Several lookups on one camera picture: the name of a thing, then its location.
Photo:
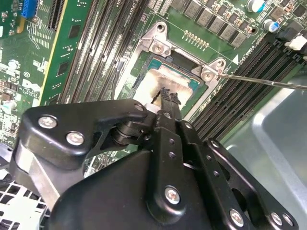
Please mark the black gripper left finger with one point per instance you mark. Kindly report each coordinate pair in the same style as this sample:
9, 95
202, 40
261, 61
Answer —
72, 124

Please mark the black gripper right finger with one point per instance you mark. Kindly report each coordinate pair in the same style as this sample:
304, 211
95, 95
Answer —
211, 163

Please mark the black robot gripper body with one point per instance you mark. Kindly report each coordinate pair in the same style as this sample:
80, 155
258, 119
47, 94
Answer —
108, 198

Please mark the CPU with stained silver top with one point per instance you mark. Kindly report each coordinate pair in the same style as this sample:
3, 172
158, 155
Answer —
168, 80

